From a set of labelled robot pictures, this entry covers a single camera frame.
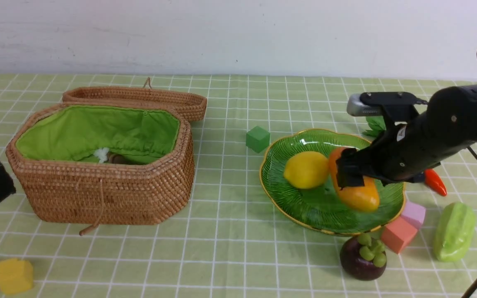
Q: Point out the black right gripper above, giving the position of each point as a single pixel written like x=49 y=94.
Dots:
x=399 y=153

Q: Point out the orange yellow mango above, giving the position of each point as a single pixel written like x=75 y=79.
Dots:
x=364 y=199

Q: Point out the yellow lemon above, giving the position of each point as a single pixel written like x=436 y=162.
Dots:
x=307 y=170

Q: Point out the orange carrot with leaves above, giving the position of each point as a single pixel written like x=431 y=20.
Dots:
x=429 y=177

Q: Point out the dark purple mangosteen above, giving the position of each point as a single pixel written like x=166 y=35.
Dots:
x=363 y=257

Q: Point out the green starfruit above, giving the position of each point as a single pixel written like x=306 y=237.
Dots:
x=454 y=232

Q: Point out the purple eggplant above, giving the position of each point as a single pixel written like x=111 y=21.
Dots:
x=114 y=158

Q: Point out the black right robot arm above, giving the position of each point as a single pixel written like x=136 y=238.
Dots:
x=455 y=108

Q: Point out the green glass leaf plate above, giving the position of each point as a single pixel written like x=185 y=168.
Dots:
x=320 y=209

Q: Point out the woven rattan basket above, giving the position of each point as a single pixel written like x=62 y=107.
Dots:
x=102 y=193

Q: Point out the salmon foam cube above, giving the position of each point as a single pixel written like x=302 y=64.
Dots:
x=397 y=234

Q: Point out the pink foam cube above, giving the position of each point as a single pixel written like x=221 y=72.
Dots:
x=414 y=214

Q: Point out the green fabric basket liner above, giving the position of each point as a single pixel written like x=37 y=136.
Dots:
x=75 y=133

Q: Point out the yellow foam block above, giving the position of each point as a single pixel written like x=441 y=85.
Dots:
x=16 y=276

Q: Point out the green foam cube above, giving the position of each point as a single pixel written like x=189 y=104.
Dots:
x=258 y=139

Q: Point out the wooden basket toggle peg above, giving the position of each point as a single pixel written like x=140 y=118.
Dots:
x=88 y=229

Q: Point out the green checkered tablecloth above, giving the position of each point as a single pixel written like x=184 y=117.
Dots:
x=230 y=241

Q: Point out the woven rattan basket lid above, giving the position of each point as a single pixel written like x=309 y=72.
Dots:
x=191 y=106

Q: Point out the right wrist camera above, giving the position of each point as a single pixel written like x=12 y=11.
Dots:
x=392 y=106

